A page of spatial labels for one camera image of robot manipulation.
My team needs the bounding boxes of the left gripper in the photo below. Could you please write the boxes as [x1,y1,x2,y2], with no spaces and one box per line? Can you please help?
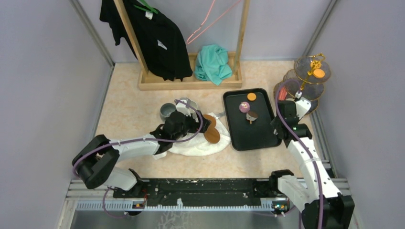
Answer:
[172,109,211,142]

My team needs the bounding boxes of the red cake slice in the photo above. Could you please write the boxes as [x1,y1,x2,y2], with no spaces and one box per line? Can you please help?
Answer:
[277,87,288,101]

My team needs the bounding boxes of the chocolate biscuit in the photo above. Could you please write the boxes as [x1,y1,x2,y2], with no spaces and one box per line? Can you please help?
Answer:
[246,111,258,124]

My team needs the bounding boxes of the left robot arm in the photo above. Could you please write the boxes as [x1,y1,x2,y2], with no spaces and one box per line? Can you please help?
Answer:
[72,111,213,198]

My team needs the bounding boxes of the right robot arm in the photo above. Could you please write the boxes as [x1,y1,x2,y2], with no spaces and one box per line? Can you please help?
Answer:
[269,98,355,229]

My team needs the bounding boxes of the grey-blue ceramic mug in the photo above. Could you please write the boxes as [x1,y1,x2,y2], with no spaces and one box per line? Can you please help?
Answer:
[160,103,176,123]

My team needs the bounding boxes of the white towel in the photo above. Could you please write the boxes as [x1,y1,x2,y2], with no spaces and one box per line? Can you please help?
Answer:
[169,113,231,156]

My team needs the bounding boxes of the upper wooden coaster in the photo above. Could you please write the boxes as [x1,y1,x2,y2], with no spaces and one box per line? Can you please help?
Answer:
[203,114,216,129]

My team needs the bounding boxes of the wooden coaster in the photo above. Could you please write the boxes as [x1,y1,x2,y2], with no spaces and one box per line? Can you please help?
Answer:
[204,127,221,144]
[203,114,216,129]

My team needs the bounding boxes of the lower wooden coaster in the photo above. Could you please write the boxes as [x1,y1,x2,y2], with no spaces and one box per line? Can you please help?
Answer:
[204,127,221,144]

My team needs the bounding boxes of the orange biscuit on tray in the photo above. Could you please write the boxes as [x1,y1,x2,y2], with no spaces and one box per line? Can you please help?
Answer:
[246,93,257,102]

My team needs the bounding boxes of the black baking tray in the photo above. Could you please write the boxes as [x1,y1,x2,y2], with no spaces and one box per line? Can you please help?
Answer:
[223,88,281,151]

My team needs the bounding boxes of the pink cupcake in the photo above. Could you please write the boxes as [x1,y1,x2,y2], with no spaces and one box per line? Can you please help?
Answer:
[239,102,250,113]

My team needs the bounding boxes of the three-tier glass stand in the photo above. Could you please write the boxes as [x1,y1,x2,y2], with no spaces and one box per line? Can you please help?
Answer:
[273,53,331,115]

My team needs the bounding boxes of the orange macaron on stand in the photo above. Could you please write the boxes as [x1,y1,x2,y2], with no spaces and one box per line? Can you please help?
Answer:
[312,69,325,79]

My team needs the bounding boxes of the wooden clothes rack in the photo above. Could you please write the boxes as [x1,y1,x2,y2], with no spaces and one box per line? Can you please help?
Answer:
[114,0,250,91]

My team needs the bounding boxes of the teal cloth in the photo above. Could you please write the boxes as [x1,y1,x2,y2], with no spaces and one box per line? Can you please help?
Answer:
[194,44,233,85]

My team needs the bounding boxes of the pink hanger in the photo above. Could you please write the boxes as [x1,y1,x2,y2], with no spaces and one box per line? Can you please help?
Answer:
[186,0,244,45]

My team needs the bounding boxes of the black t-shirt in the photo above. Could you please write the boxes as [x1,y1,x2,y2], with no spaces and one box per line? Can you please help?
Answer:
[99,0,193,82]

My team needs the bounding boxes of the green hanger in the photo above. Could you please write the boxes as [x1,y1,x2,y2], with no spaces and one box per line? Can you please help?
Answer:
[133,0,159,14]

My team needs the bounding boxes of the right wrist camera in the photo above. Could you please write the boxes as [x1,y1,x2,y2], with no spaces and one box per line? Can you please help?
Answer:
[295,91,312,119]

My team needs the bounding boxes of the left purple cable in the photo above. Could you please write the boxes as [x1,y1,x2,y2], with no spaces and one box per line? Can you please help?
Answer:
[72,99,204,219]

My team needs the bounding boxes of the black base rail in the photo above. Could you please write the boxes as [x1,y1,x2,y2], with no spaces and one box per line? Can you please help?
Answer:
[113,178,292,211]

